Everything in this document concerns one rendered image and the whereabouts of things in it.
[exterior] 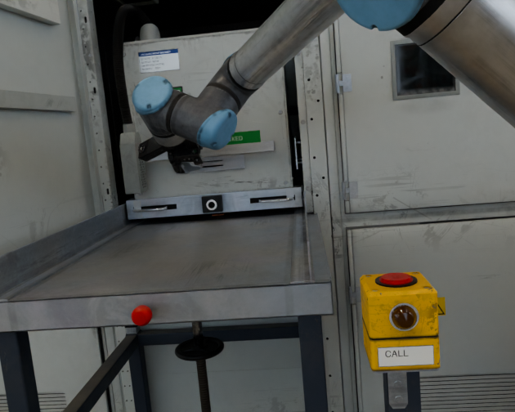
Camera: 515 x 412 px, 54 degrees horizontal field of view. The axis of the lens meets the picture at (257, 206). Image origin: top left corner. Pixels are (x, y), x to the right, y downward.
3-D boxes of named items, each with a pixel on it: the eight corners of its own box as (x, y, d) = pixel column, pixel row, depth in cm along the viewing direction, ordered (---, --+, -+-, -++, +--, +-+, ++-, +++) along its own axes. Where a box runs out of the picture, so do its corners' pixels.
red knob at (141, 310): (150, 328, 81) (147, 308, 81) (130, 329, 82) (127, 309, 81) (158, 317, 86) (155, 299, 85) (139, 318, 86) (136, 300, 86)
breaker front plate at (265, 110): (292, 192, 152) (279, 27, 146) (135, 204, 157) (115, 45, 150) (292, 191, 154) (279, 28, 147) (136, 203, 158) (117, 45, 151)
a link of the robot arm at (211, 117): (241, 95, 106) (191, 76, 109) (213, 134, 101) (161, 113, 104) (244, 125, 114) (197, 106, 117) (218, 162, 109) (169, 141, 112)
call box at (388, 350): (441, 372, 59) (438, 288, 58) (372, 375, 60) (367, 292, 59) (424, 343, 67) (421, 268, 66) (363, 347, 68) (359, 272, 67)
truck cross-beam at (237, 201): (302, 207, 153) (301, 186, 152) (127, 219, 158) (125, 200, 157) (302, 204, 157) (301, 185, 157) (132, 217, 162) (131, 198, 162)
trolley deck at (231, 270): (334, 315, 83) (332, 279, 82) (-24, 333, 89) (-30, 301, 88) (318, 232, 150) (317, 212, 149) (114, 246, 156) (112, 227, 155)
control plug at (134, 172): (141, 193, 146) (133, 132, 143) (124, 194, 146) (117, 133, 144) (149, 190, 153) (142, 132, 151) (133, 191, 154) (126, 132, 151)
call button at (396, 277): (416, 293, 60) (416, 279, 60) (382, 295, 61) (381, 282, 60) (409, 283, 64) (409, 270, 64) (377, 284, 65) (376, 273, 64)
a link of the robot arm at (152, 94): (158, 116, 104) (118, 100, 106) (175, 145, 115) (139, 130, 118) (181, 80, 106) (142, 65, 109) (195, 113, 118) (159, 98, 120)
